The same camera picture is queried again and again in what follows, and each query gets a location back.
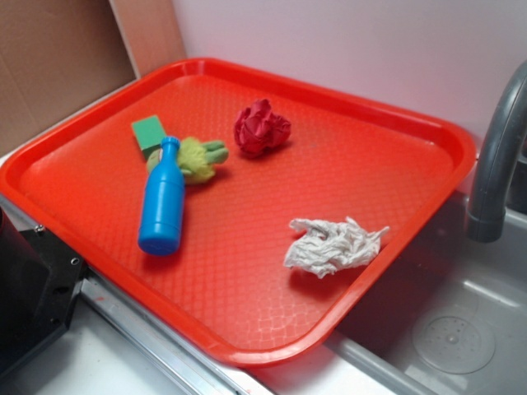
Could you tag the blue plastic toy bottle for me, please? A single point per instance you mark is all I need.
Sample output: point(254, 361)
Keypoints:
point(163, 204)

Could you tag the red plastic tray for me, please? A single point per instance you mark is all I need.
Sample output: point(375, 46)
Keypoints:
point(226, 288)

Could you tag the crumpled white paper towel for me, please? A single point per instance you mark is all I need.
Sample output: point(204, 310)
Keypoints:
point(327, 247)

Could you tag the green plush lettuce toy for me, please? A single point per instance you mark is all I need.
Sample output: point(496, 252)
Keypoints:
point(198, 160)

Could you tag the green block with yellow base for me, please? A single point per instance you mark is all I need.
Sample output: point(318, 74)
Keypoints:
point(148, 133)

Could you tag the grey toy faucet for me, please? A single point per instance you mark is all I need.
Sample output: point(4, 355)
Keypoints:
point(500, 176)

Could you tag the grey plastic toy sink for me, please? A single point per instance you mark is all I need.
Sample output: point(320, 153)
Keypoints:
point(448, 316)

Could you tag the brown cardboard panel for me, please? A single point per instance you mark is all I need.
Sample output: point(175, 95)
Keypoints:
point(57, 57)

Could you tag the silver metal rail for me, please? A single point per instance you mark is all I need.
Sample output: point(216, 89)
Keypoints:
point(114, 346)

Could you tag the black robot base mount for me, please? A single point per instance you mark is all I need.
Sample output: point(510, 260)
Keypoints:
point(41, 277)

